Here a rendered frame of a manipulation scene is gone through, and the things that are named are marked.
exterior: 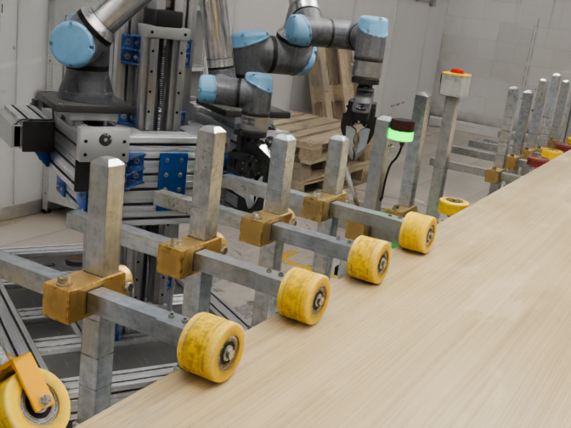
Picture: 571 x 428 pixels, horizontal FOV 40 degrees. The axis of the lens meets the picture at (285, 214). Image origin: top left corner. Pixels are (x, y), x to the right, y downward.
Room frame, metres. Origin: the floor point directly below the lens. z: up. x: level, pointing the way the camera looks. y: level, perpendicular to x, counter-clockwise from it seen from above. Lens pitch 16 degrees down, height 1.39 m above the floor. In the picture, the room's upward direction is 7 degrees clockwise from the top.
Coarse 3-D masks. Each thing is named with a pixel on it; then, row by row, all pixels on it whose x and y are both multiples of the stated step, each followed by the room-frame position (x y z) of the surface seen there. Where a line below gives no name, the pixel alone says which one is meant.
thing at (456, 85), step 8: (448, 72) 2.39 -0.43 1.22; (448, 80) 2.38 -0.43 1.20; (456, 80) 2.37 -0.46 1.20; (464, 80) 2.37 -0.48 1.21; (440, 88) 2.39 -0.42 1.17; (448, 88) 2.38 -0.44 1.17; (456, 88) 2.37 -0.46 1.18; (464, 88) 2.38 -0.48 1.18; (456, 96) 2.37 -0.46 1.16; (464, 96) 2.39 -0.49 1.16
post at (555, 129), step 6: (564, 84) 3.92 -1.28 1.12; (564, 90) 3.92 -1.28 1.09; (558, 96) 3.93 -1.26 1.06; (564, 96) 3.92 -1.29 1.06; (558, 102) 3.93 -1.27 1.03; (564, 102) 3.92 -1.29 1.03; (558, 108) 3.93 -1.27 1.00; (564, 108) 3.94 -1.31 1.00; (558, 114) 3.92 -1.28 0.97; (558, 120) 3.92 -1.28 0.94; (552, 126) 3.93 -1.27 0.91; (558, 126) 3.92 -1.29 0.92; (552, 132) 3.93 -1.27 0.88; (558, 132) 3.93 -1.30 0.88
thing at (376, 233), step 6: (294, 210) 2.00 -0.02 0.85; (300, 210) 2.00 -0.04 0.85; (300, 216) 1.99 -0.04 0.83; (342, 222) 1.94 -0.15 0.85; (372, 228) 1.90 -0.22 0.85; (378, 228) 1.89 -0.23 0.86; (372, 234) 1.89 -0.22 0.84; (378, 234) 1.89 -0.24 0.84; (384, 234) 1.88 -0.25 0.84; (390, 234) 1.87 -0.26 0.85; (396, 234) 1.87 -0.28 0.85; (390, 240) 1.87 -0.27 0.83; (396, 240) 1.86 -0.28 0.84
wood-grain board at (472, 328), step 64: (512, 192) 2.30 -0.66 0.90; (448, 256) 1.58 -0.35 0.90; (512, 256) 1.64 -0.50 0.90; (320, 320) 1.16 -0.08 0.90; (384, 320) 1.19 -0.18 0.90; (448, 320) 1.23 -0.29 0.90; (512, 320) 1.26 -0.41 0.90; (192, 384) 0.91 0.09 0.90; (256, 384) 0.93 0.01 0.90; (320, 384) 0.95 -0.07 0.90; (384, 384) 0.97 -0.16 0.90; (448, 384) 0.99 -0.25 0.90; (512, 384) 1.02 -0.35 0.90
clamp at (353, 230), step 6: (348, 222) 1.89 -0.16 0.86; (354, 222) 1.88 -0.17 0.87; (348, 228) 1.89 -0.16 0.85; (354, 228) 1.88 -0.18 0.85; (360, 228) 1.87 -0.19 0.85; (366, 228) 1.88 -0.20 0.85; (348, 234) 1.89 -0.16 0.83; (354, 234) 1.88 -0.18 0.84; (360, 234) 1.87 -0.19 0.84; (366, 234) 1.89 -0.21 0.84
